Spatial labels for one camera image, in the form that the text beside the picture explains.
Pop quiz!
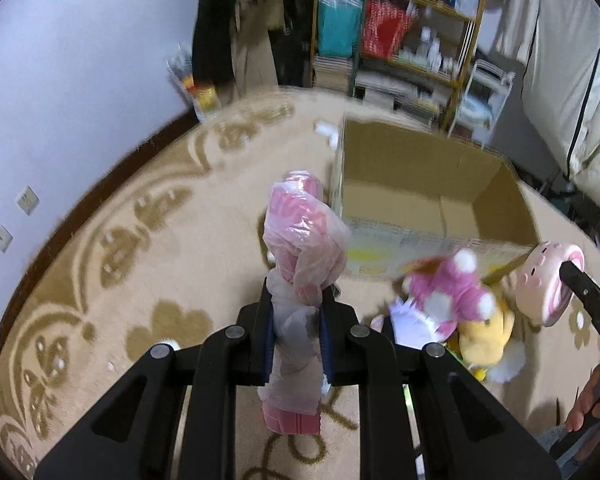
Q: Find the beige hanging coat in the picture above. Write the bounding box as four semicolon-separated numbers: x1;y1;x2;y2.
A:
232;4;278;101

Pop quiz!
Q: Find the upper wall socket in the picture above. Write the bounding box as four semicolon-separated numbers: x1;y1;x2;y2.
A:
16;186;40;216

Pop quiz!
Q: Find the yellow metal shelf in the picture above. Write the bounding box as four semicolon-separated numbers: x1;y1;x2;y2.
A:
309;0;486;130

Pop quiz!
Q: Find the beige patterned carpet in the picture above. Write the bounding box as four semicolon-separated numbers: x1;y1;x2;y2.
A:
0;90;600;479

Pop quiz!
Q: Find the pink plush bear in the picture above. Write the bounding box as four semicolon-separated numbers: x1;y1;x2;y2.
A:
402;248;496;341

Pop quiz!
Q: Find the stack of books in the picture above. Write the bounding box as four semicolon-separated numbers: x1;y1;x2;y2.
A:
313;55;353;93

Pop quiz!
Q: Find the yellow plush dog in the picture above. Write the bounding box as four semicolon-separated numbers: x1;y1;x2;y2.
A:
446;285;526;384

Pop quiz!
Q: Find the red patterned bag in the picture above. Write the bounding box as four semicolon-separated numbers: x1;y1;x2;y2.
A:
362;0;417;58

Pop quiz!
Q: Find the pink swirl roll plush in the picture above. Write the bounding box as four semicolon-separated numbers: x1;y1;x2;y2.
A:
515;242;585;326

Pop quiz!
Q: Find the lower wall socket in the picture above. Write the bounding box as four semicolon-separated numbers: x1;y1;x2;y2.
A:
0;226;14;254

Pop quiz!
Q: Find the pink item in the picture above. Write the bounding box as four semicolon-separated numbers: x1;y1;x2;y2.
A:
259;170;350;436

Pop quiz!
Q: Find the cardboard box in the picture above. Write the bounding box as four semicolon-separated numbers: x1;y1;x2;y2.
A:
330;116;540;280

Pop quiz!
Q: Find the plastic bag of toys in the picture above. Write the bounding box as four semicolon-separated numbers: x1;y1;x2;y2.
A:
166;44;222;122

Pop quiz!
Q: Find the person's right hand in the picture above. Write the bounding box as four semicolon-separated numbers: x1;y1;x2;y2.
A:
566;364;600;432

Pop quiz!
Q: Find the teal bag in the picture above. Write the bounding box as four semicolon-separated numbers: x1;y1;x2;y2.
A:
317;0;363;58

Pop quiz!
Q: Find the wall socket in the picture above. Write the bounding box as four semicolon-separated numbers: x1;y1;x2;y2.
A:
16;186;40;216
0;226;14;254

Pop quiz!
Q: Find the white trolley cart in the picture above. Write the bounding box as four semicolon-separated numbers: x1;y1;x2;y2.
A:
449;60;516;148

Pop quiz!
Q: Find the cream folded mattress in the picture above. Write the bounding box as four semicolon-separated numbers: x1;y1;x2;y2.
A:
522;0;600;207

